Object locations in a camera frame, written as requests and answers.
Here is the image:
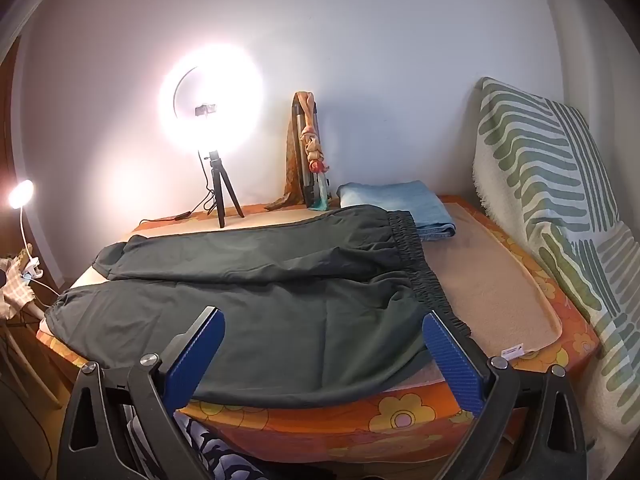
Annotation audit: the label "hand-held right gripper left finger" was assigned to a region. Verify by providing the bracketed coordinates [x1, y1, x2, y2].
[57, 305, 226, 480]

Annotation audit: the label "dark green pants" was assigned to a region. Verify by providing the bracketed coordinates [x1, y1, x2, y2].
[44, 205, 473, 409]

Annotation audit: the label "ring light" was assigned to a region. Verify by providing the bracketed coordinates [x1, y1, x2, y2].
[159, 47, 266, 153]

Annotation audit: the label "person's zebra striped clothing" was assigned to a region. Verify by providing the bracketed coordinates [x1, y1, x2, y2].
[125, 405, 273, 480]

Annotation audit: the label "black cable with inline remote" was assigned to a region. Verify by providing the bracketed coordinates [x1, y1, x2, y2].
[139, 150, 217, 224]

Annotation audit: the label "checked cloth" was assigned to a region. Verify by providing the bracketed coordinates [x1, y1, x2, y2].
[0, 245, 47, 322]

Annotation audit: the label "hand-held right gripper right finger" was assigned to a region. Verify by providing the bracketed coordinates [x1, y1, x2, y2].
[421, 310, 587, 480]

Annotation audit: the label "green striped white blanket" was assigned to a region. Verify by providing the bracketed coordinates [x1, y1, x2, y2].
[472, 76, 640, 461]

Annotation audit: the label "white lamp cable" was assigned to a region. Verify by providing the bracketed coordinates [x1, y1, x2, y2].
[30, 277, 67, 297]

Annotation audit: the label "orange floral bedsheet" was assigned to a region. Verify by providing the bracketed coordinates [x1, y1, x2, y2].
[37, 195, 601, 463]

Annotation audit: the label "black tripod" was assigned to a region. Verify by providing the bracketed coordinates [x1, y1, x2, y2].
[202, 150, 246, 229]

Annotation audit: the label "white clip lamp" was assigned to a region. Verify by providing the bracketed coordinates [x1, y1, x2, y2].
[7, 179, 45, 281]

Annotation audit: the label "folded blue jeans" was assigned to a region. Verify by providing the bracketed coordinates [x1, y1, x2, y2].
[336, 180, 457, 242]

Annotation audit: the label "beige blanket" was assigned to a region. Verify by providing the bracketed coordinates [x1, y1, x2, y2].
[70, 195, 563, 361]

